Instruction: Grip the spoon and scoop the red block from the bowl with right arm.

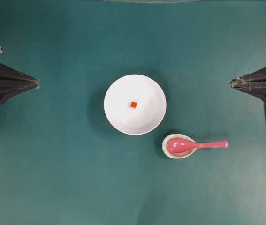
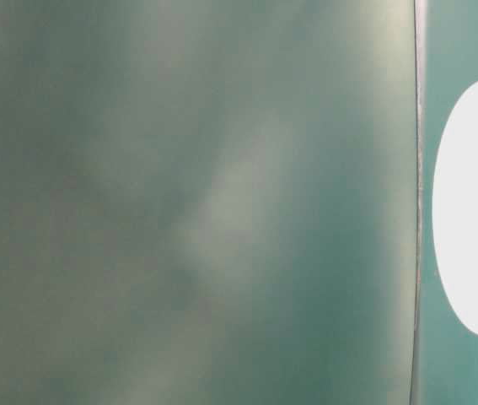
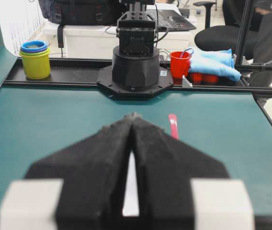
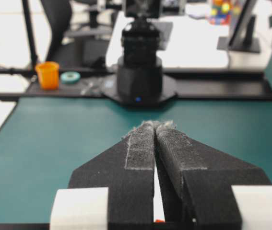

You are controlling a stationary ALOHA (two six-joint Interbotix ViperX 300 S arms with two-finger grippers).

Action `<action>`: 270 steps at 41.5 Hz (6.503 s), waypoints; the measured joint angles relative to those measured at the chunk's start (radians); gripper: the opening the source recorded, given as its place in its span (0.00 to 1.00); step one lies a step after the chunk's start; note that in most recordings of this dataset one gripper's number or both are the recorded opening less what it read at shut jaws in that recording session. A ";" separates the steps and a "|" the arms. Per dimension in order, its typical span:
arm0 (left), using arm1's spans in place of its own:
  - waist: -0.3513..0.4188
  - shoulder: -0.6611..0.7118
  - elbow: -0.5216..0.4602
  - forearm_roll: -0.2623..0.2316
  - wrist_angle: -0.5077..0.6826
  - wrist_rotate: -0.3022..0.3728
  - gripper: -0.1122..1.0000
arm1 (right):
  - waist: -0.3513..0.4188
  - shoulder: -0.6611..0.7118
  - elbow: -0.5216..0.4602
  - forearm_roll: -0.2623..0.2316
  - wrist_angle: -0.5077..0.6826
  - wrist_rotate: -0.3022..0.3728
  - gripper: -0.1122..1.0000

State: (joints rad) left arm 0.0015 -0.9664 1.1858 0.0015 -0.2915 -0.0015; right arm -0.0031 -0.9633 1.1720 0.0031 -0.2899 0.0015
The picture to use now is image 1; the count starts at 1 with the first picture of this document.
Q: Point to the small red block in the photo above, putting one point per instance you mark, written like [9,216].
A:
[133,104]

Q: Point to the white round bowl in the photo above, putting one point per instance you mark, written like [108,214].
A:
[151,104]

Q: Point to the speckled ceramic spoon rest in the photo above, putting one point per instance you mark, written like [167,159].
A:
[176,156]

